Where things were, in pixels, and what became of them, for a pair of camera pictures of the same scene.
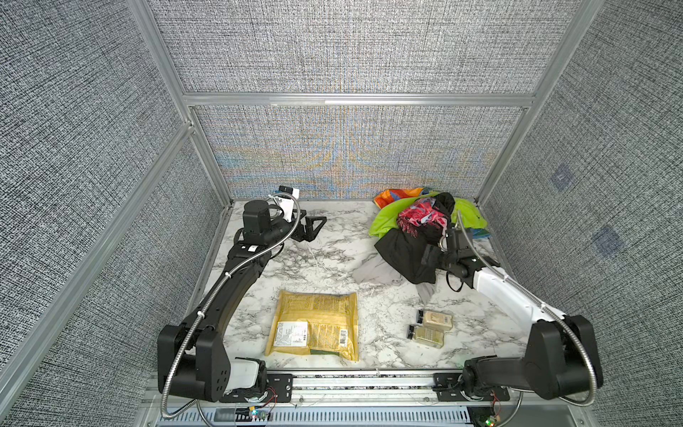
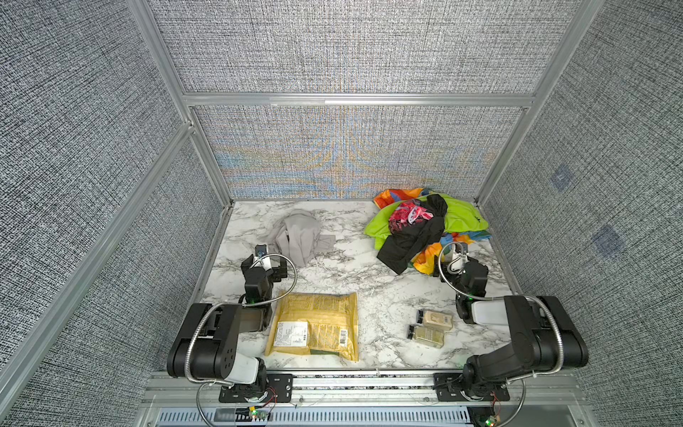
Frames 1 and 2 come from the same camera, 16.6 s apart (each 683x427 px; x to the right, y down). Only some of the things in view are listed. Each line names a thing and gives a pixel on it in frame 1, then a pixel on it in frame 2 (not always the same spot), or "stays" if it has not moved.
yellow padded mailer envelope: (322, 324) stays
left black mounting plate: (279, 389) stays
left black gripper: (309, 232) → (275, 272)
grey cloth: (381, 269) → (297, 236)
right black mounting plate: (450, 387) stays
